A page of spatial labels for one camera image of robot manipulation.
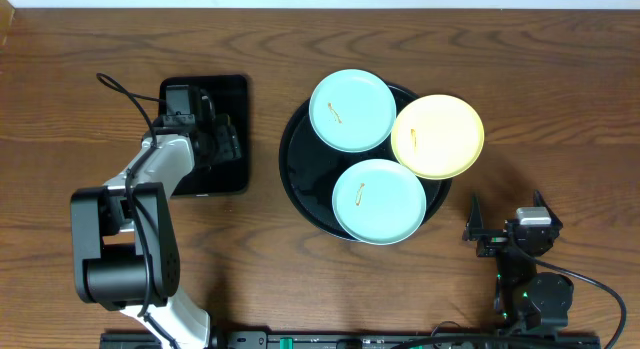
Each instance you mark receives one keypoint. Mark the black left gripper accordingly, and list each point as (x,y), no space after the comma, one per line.
(223,140)

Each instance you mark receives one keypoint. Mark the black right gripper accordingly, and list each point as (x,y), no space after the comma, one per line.
(492,240)

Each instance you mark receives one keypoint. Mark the mint plate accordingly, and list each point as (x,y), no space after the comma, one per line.
(352,110)
(379,202)

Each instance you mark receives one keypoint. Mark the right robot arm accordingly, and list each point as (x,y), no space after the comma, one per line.
(533,303)

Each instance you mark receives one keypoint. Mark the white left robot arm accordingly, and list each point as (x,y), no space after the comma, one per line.
(125,252)

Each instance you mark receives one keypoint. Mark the black rectangular tray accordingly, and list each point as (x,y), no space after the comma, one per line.
(230,96)

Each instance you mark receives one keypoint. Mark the yellow plate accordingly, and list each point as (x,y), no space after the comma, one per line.
(437,136)

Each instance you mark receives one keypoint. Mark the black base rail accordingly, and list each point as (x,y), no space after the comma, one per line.
(263,340)

